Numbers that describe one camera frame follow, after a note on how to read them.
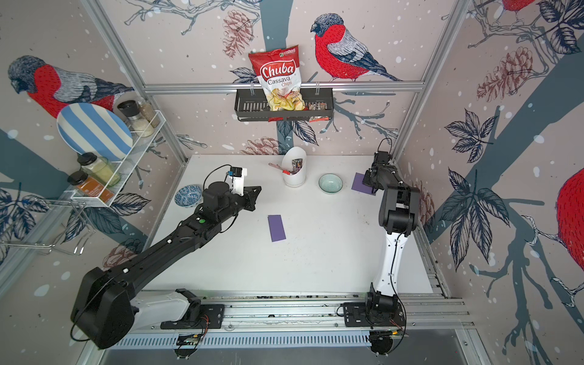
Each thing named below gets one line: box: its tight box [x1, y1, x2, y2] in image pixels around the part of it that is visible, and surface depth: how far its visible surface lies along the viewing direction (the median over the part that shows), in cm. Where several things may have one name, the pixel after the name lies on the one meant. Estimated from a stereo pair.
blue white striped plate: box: [56, 101, 134, 162], surface depth 73 cm
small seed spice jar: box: [137, 98, 161, 128], surface depth 87 cm
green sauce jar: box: [76, 152, 122, 188], surface depth 67 cm
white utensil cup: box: [281, 146, 307, 188], surface depth 106 cm
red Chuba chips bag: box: [248, 44, 306, 122], surface depth 83 cm
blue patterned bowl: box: [174, 184, 203, 209], surface depth 106 cm
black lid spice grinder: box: [117, 99, 155, 138], surface depth 82 cm
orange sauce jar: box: [66, 171, 115, 204], surface depth 63 cm
